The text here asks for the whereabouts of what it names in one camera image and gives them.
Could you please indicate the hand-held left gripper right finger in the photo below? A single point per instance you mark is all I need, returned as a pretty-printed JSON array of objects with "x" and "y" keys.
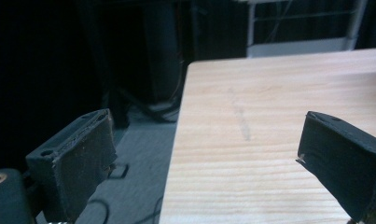
[{"x": 344, "y": 161}]

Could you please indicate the black stand base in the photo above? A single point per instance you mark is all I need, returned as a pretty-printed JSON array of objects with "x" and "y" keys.
[{"x": 159, "y": 109}]

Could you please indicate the white metal rack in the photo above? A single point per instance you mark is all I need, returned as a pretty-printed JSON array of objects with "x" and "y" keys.
[{"x": 297, "y": 46}]

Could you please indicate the dark curtain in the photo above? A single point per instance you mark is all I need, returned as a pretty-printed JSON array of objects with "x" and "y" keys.
[{"x": 48, "y": 62}]

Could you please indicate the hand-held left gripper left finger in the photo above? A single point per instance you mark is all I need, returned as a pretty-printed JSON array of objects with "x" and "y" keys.
[{"x": 76, "y": 161}]

